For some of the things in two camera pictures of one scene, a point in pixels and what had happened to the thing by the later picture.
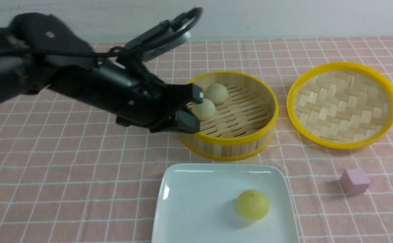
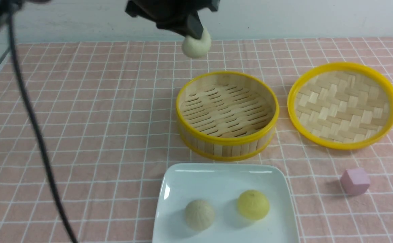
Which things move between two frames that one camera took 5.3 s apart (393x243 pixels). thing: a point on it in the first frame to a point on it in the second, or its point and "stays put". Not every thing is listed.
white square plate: x=197 y=204 stays put
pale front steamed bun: x=205 y=111 to x=199 y=214
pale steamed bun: x=217 y=93 to x=197 y=48
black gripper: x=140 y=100 to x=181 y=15
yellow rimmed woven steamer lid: x=342 y=105 stays put
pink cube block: x=355 y=182 stays put
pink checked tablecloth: x=56 y=167 stays put
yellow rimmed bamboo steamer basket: x=243 y=125 stays put
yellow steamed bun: x=252 y=204 stays put
